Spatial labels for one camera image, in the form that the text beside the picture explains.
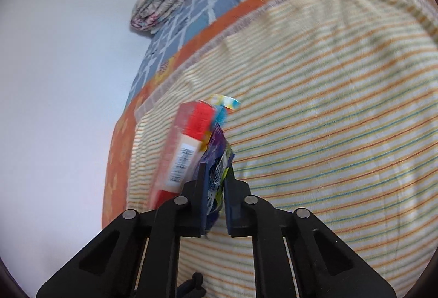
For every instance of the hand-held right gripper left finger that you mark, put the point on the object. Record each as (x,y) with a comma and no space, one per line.
(195,202)

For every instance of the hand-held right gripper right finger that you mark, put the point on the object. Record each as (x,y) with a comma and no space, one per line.
(239,205)

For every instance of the purple snack packet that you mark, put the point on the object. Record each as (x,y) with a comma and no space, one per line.
(217,161)

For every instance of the red cardboard box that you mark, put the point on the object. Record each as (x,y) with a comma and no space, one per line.
(191,120)

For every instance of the colourful candy wrapper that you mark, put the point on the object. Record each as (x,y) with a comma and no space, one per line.
(224,101)

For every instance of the striped yellow towel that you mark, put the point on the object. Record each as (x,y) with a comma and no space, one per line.
(325,96)

